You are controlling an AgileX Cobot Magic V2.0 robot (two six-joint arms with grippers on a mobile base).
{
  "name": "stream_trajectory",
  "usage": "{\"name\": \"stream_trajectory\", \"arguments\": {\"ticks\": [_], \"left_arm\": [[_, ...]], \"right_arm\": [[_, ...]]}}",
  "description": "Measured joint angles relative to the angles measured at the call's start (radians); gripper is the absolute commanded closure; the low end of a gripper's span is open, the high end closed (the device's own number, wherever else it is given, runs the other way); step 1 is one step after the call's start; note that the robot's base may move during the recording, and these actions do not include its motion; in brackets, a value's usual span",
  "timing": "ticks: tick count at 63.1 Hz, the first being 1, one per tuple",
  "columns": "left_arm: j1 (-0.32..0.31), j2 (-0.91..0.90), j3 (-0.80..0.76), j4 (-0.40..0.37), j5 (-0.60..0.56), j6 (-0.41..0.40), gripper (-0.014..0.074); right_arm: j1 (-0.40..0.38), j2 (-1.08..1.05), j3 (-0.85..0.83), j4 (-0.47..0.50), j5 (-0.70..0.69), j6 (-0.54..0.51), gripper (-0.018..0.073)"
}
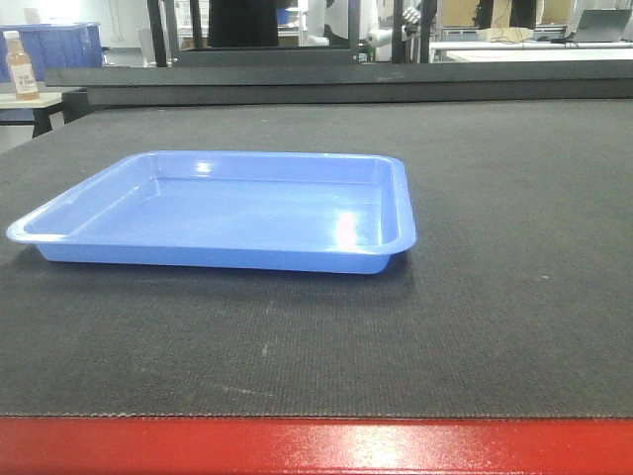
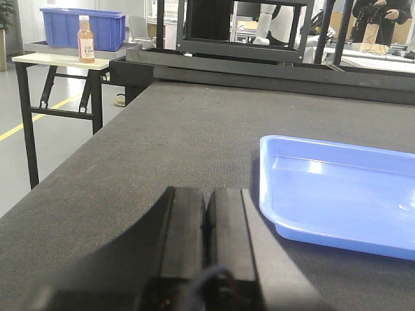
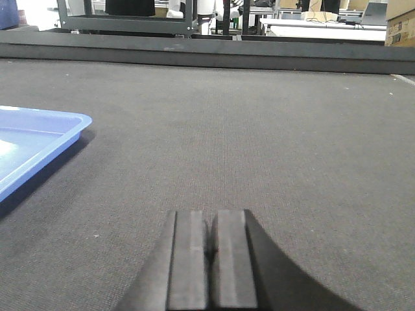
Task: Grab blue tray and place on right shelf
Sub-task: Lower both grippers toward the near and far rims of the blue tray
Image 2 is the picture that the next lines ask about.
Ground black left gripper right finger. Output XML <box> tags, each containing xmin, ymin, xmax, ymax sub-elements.
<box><xmin>205</xmin><ymin>188</ymin><xmax>331</xmax><ymax>310</ymax></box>

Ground white folding table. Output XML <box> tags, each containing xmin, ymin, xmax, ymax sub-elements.
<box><xmin>12</xmin><ymin>52</ymin><xmax>110</xmax><ymax>189</ymax></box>

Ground dark grey table mat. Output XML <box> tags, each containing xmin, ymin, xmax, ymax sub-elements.
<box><xmin>1</xmin><ymin>82</ymin><xmax>414</xmax><ymax>310</ymax></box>

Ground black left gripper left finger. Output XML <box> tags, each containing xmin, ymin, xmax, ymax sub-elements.
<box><xmin>20</xmin><ymin>187</ymin><xmax>205</xmax><ymax>310</ymax></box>

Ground black rail frame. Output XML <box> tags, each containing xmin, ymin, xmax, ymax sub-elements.
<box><xmin>109</xmin><ymin>47</ymin><xmax>414</xmax><ymax>105</ymax></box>

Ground person in dark clothes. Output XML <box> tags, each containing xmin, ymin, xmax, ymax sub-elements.
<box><xmin>351</xmin><ymin>0</ymin><xmax>412</xmax><ymax>46</ymax></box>

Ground orange juice bottle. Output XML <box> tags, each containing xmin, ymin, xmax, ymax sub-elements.
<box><xmin>77</xmin><ymin>15</ymin><xmax>95</xmax><ymax>63</ymax></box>

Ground blue plastic crate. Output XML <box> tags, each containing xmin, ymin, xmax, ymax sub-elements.
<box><xmin>40</xmin><ymin>8</ymin><xmax>126</xmax><ymax>52</ymax></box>

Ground black metal frame rack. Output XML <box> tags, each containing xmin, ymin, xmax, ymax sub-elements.
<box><xmin>176</xmin><ymin>1</ymin><xmax>314</xmax><ymax>63</ymax></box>

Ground blue plastic tray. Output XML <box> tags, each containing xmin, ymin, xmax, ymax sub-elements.
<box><xmin>259</xmin><ymin>135</ymin><xmax>414</xmax><ymax>260</ymax></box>

